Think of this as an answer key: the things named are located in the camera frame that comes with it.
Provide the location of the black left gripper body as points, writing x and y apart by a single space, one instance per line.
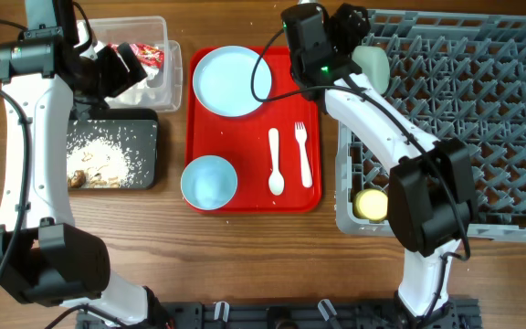
105 74

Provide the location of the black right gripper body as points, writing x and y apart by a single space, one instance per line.
354 23

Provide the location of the red snack wrapper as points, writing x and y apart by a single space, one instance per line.
149 56

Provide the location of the white tissue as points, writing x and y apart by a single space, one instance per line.
151 92

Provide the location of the pale green bowl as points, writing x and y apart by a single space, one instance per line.
375 65

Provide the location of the white rice pile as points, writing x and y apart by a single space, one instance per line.
104 163

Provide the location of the brown food scrap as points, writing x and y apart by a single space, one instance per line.
77 179

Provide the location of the yellow plastic cup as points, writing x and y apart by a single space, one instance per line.
370 204

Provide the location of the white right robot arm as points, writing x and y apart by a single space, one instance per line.
431 193

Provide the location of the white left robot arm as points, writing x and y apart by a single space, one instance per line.
47 75

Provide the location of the black food waste tray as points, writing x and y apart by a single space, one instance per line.
137 130

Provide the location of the blue-grey dishwasher rack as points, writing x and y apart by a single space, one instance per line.
464 76

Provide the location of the clear plastic bin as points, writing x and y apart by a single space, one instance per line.
150 30

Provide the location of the light blue plate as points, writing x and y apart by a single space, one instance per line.
227 82

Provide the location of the white plastic fork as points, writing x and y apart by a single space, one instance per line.
301 138

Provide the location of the red plastic tray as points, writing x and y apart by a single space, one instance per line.
243 142

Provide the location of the small blue bowl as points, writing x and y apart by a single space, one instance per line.
209 182

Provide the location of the white plastic spoon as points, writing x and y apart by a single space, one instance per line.
276 181

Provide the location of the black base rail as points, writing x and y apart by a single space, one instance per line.
458 313

